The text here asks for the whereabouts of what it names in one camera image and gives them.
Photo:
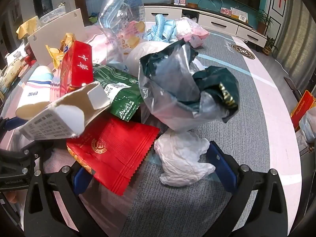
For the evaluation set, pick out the light blue mesh cloth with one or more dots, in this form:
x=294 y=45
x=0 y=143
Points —
x=164 y=30

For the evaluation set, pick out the clear printed zip bag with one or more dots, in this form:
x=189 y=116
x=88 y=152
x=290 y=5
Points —
x=123 y=24

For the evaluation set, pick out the white striped paper cup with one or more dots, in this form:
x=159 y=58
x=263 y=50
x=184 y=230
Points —
x=36 y=93

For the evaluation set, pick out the red foil snack bag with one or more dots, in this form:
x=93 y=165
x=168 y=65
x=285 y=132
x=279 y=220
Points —
x=112 y=150

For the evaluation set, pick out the pink plastic bag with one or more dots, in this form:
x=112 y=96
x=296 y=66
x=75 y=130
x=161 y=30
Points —
x=191 y=32

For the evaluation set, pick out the clear plastic container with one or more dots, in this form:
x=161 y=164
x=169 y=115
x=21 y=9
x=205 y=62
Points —
x=54 y=14

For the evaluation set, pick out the yellow chip bag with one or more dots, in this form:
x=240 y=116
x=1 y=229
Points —
x=57 y=54

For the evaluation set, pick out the white plastic bag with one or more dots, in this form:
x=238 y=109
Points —
x=180 y=154

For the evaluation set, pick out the clear plastic bag dark wrapper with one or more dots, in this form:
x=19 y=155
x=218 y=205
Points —
x=182 y=96

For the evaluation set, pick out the green foil tea bag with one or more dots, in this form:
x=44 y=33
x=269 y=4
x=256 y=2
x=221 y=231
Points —
x=121 y=88

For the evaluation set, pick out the white storage box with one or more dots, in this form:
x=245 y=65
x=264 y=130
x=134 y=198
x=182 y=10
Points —
x=52 y=33

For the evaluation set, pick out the potted plant by cabinet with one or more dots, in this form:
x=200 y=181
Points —
x=264 y=21

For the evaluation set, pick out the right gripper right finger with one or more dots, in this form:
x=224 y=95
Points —
x=268 y=216

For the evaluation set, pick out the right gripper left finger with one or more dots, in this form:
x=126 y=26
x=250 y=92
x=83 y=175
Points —
x=42 y=216

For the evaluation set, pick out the white tv cabinet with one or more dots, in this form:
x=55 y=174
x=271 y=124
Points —
x=208 y=20

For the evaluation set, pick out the white torn cardboard box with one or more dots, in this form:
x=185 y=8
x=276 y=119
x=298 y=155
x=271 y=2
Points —
x=68 y=116

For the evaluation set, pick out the red orange carton box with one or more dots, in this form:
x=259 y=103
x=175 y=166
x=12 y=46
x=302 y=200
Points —
x=305 y=103

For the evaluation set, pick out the yellow cloth on shelf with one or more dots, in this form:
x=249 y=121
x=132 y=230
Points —
x=28 y=27

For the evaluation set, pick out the red cigarette carton box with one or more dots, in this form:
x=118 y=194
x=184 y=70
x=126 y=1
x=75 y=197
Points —
x=76 y=68

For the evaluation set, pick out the person left hand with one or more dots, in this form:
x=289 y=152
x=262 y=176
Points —
x=11 y=196

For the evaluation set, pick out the white trash bag on floor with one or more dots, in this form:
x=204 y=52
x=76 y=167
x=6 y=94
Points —
x=308 y=124

